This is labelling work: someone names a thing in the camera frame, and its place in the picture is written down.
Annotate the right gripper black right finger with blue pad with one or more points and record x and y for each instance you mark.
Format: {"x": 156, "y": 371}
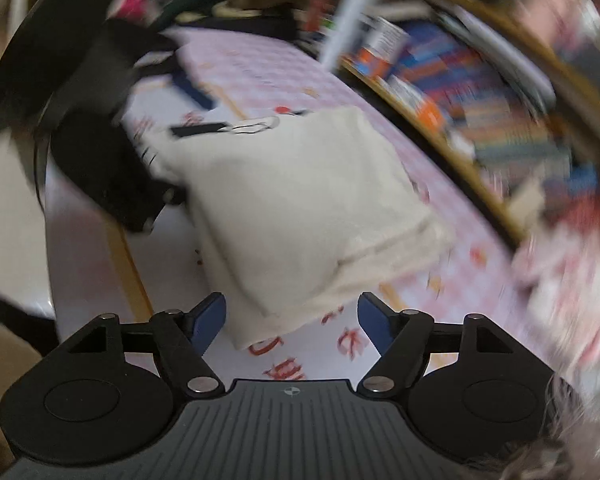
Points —
{"x": 401, "y": 340}

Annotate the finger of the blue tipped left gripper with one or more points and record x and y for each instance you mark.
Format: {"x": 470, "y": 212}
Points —
{"x": 181, "y": 81}

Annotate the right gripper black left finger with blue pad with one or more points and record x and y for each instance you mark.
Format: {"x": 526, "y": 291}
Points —
{"x": 181, "y": 338}

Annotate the cream t-shirt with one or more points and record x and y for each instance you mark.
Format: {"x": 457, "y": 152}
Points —
{"x": 297, "y": 215}

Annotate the dark jacket pile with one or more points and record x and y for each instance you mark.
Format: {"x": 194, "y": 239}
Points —
{"x": 269, "y": 18}

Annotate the pink white plush bunny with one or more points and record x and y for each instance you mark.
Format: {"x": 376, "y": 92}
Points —
{"x": 560, "y": 268}

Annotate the white orange usmile box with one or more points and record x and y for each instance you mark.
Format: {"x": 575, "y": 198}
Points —
{"x": 381, "y": 48}

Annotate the row of colourful books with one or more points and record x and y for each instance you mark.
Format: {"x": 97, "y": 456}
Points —
{"x": 506, "y": 131}

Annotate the wooden white bookshelf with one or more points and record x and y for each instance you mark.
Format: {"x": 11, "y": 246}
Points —
{"x": 552, "y": 46}

